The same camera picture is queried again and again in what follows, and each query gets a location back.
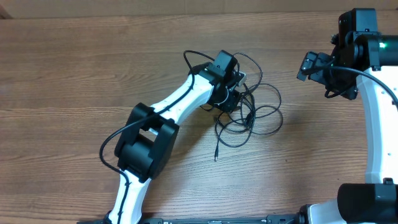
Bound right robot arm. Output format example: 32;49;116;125
297;8;397;223

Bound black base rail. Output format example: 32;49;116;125
77;213;312;224

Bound black USB cable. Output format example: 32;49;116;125
213;52;284;162

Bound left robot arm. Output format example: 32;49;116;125
103;50;246;223

